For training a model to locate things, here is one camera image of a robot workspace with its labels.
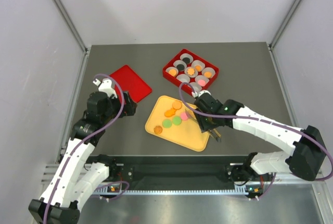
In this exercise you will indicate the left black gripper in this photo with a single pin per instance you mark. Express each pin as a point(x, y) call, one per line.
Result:
point(129, 108)

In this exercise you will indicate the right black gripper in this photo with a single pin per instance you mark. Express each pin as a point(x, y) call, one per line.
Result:
point(205, 126)

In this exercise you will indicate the pink round cookie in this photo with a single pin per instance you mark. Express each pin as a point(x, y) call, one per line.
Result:
point(184, 116)
point(201, 82)

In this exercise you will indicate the red lid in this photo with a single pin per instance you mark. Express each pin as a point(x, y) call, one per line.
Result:
point(130, 81)

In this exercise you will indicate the orange swirl cookie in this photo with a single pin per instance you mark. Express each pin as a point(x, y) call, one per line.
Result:
point(190, 71)
point(158, 129)

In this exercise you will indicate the black sandwich cookie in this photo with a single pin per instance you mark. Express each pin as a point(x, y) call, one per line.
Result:
point(186, 60)
point(180, 67)

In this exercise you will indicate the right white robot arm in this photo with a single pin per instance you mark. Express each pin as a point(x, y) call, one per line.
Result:
point(301, 150)

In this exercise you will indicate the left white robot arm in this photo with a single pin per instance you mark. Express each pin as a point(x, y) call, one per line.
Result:
point(67, 193)

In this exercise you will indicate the tan round cookie top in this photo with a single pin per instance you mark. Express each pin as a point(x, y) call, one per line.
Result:
point(177, 105)

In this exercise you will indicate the red compartment box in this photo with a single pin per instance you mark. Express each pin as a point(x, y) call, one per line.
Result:
point(196, 57)

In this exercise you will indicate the green round cookie right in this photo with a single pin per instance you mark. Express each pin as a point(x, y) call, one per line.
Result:
point(177, 120)

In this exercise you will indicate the green round cookie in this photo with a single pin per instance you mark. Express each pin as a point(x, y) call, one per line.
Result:
point(177, 120)
point(167, 123)

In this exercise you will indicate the orange fish cookie left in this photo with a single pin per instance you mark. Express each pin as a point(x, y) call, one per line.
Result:
point(169, 113)

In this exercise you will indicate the yellow tray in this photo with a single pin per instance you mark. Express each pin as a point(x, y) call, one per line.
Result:
point(187, 134)

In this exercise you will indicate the green round cookie left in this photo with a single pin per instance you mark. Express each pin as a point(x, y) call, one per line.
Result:
point(167, 123)

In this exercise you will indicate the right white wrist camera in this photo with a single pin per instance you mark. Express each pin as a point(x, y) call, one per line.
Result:
point(196, 94)

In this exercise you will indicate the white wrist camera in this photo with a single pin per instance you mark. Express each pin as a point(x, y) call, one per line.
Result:
point(106, 86)
point(196, 94)

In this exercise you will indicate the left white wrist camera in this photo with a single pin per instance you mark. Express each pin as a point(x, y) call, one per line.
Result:
point(106, 86)

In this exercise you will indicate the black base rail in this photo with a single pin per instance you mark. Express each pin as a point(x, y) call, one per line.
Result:
point(179, 173)

